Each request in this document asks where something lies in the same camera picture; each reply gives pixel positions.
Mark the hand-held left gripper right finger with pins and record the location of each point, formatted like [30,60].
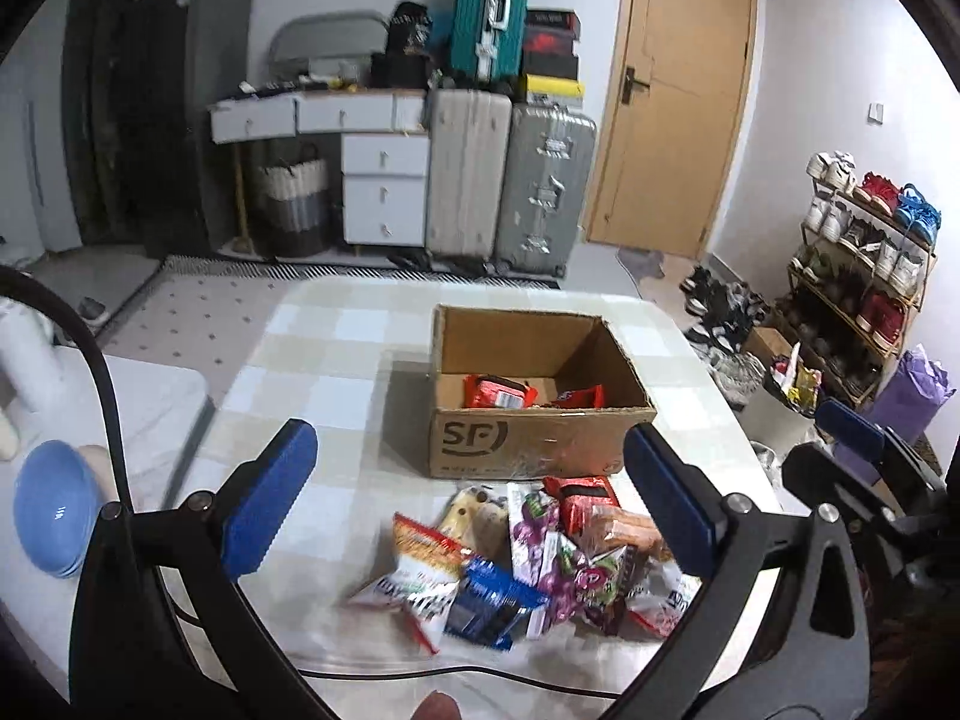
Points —
[671,502]

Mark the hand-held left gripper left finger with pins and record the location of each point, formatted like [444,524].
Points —
[274,499]

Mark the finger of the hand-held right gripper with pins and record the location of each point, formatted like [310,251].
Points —
[840,491]
[847,427]

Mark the clear orange bread packet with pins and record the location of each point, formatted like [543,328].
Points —
[626,529]

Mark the dark purple snack packet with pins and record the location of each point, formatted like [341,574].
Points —
[559,577]

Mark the brown cardboard box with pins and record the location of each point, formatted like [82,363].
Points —
[525,439]

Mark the black bin with packets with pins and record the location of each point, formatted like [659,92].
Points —
[795,382]

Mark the purple paper bag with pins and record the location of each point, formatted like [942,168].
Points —
[911,397]

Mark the white red snack packet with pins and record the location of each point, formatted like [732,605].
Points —
[664,604]

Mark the green purple snack packet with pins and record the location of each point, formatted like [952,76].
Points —
[604,585]

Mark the small cardboard box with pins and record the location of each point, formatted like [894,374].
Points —
[766,345]

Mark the dark red snack packet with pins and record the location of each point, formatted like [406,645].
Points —
[579,396]

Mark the wooden shoe rack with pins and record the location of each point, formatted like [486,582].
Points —
[862,270]

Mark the pile of shoes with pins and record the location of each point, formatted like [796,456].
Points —
[724,322]

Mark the white black snack packet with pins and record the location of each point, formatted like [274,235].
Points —
[405,596]

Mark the beige cracker packet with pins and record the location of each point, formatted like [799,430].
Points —
[472,517]

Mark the blue snack packet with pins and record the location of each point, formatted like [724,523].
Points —
[491,604]

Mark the blue bowl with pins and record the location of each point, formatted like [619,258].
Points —
[56,510]

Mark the blue sneakers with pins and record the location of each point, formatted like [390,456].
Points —
[916,211]

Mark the grey door mat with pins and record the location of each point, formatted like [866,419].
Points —
[641,270]

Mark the red sneakers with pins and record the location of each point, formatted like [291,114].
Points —
[877,191]

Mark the white sneakers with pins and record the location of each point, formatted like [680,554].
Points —
[832,169]

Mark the woven laundry basket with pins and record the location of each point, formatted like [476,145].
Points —
[292,202]

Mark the wooden broom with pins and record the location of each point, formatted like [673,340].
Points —
[241,195]

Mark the white desk with drawers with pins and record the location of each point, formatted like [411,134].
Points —
[382,187]

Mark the silver suitcase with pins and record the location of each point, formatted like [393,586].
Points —
[544,187]

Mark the wooden door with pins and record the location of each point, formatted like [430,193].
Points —
[675,105]

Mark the beige suitcase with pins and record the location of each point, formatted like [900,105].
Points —
[469,172]

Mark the dark wardrobe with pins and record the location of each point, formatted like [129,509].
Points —
[150,112]

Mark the yellow black box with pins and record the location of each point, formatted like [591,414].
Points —
[551,88]

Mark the red black shoe box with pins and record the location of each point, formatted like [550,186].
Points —
[550,41]

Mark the black bag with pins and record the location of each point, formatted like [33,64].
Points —
[409,37]

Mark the teal suitcase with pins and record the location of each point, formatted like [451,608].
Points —
[480,7]

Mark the white light switch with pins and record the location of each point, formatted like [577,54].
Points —
[877,112]

